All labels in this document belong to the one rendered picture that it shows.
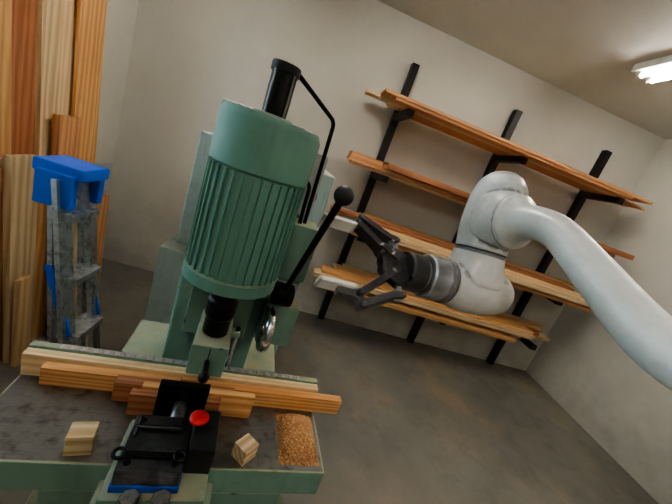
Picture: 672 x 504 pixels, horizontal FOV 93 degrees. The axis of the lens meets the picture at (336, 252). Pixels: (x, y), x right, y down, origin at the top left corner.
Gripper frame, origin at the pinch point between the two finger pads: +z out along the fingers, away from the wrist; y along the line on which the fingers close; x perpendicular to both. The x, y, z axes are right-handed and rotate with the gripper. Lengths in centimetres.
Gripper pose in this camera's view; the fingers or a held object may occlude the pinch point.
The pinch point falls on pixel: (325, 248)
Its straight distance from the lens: 56.8
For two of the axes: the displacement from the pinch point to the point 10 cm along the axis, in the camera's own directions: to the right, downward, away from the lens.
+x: 4.0, -5.2, -7.6
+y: 0.3, -8.2, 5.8
